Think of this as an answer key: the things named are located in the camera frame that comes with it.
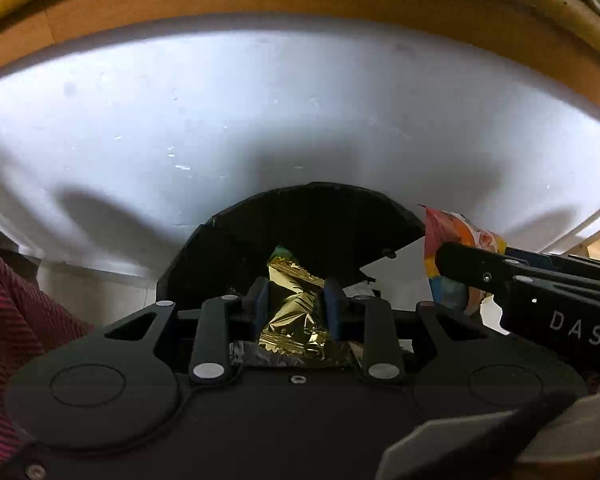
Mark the gold foil wrapper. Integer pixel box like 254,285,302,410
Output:
258,247,347,365

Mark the clear plastic bag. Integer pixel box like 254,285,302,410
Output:
230,340,279,366

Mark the orange sticks snack box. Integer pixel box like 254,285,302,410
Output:
343,238,432,311

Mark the colourful candy wrapper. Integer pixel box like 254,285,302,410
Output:
424,207,507,316

